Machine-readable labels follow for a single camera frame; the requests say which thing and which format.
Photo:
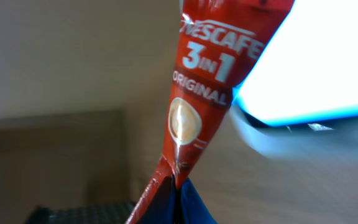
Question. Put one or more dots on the white barcode scanner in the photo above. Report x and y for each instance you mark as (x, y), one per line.
(301, 98)

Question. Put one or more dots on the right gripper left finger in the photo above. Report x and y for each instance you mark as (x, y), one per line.
(161, 209)

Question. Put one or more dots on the red coffee stick sachet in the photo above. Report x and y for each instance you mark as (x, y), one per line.
(219, 44)

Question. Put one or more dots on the grey plastic mesh basket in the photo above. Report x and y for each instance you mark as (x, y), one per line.
(107, 213)

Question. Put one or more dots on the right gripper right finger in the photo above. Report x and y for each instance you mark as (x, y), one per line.
(193, 210)

